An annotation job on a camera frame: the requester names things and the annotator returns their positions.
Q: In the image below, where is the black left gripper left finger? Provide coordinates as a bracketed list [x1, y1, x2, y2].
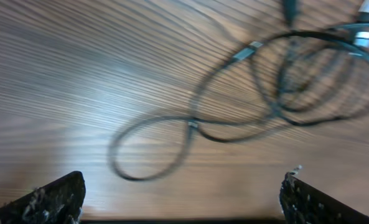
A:
[0, 171, 86, 224]

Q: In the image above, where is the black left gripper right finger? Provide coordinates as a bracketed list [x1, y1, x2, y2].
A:
[279, 165, 369, 224]

